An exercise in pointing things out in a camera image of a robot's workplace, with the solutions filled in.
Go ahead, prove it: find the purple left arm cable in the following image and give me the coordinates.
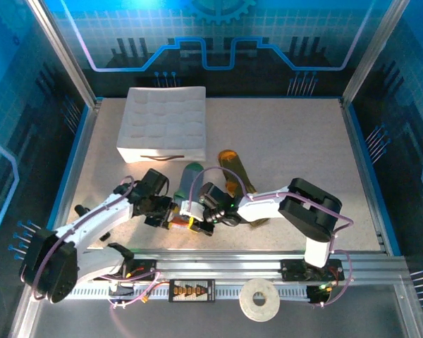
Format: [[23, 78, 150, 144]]
[[30, 175, 162, 311]]

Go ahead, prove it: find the white tape roll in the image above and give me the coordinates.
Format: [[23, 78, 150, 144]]
[[238, 277, 281, 323]]

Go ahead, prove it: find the black power distribution board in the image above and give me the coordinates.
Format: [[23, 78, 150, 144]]
[[168, 279, 216, 303]]

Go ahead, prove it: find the small black controller board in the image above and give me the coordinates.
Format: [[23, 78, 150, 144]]
[[107, 281, 135, 299], [308, 283, 334, 306]]

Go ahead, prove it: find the white divided storage box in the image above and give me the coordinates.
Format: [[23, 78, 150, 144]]
[[116, 85, 208, 165]]

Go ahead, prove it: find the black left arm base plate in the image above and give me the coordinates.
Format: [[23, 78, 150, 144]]
[[107, 258, 159, 282]]

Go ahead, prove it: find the aluminium frame beam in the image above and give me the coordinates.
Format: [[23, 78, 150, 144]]
[[27, 248, 415, 282]]

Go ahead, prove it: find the aluminium side rail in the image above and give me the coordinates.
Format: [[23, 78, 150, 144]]
[[340, 98, 392, 255], [45, 98, 103, 256]]

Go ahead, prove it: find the aluminium upright post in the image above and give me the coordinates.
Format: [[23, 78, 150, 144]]
[[340, 0, 410, 106], [26, 0, 102, 108]]

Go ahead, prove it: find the brown box handle strap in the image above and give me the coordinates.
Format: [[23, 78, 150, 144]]
[[140, 153, 186, 162]]

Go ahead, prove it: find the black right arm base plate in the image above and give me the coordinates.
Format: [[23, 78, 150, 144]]
[[280, 258, 343, 282]]

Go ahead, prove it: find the grey green orange sock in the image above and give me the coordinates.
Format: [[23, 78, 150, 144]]
[[171, 161, 207, 230]]

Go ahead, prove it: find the olive orange sock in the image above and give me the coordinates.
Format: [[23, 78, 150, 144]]
[[216, 149, 271, 228]]

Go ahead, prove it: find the white slotted cable duct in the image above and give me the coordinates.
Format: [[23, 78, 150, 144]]
[[72, 282, 310, 300]]

